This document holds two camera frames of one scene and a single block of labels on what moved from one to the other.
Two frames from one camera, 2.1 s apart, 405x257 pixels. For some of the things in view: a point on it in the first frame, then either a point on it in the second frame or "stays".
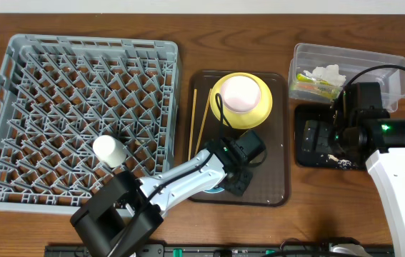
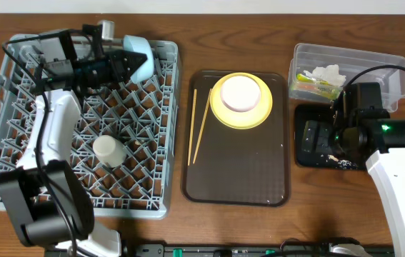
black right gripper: [315, 136] stays
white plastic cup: [109, 151] stays
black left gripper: [241, 180] to [114, 65]
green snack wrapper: [316, 88] stays
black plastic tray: [331, 160] stays
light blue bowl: [215, 190] to [141, 46]
